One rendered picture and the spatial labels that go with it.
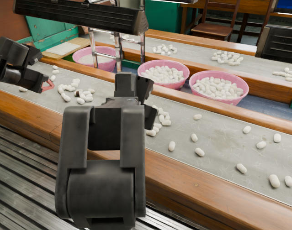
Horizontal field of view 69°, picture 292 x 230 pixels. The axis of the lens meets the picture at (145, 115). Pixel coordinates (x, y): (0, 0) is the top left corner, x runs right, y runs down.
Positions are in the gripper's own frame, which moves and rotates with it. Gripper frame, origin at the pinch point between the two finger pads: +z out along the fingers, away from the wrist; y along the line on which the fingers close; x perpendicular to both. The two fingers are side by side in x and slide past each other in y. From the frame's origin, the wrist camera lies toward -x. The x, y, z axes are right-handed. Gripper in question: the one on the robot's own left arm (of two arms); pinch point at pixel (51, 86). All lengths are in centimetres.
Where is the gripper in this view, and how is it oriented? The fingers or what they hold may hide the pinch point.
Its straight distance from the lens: 87.6
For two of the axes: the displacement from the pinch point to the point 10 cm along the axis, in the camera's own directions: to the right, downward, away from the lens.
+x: -3.2, 9.5, 0.4
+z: 3.8, 0.9, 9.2
